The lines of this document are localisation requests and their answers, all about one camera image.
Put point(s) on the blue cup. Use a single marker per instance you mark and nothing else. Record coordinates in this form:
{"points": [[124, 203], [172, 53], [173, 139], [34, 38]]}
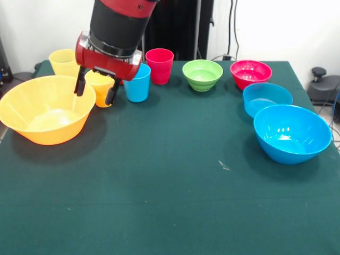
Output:
{"points": [[138, 87]]}

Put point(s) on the light blue shallow bowl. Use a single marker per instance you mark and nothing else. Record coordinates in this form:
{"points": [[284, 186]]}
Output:
{"points": [[255, 103]]}

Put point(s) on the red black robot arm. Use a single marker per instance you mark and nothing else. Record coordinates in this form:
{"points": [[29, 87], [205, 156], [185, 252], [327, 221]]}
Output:
{"points": [[119, 26]]}

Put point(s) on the small yellow orange cup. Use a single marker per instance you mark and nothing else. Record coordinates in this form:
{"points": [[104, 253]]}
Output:
{"points": [[99, 93]]}

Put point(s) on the pale yellow cup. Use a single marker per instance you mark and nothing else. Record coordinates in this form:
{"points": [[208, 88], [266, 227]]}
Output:
{"points": [[62, 65]]}

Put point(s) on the dark green table cloth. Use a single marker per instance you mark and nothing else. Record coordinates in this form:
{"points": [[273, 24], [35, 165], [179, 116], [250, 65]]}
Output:
{"points": [[159, 186]]}

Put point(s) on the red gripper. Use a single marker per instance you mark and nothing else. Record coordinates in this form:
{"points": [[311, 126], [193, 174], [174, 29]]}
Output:
{"points": [[106, 62]]}

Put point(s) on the black equipment box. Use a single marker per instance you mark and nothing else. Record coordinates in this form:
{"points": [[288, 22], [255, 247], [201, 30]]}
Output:
{"points": [[4, 69]]}

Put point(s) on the large blue bowl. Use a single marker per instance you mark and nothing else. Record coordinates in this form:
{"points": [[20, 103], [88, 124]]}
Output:
{"points": [[289, 148]]}

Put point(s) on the pink bowl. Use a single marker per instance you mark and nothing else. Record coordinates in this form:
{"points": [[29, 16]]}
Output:
{"points": [[249, 79]]}

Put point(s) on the green bowl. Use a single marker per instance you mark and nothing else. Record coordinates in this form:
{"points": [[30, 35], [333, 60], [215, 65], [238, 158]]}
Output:
{"points": [[202, 82]]}

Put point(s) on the pink cup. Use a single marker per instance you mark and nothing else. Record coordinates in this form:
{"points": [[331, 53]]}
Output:
{"points": [[159, 69]]}

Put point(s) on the large orange bowl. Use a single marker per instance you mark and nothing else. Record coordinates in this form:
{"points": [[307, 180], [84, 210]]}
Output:
{"points": [[40, 125]]}

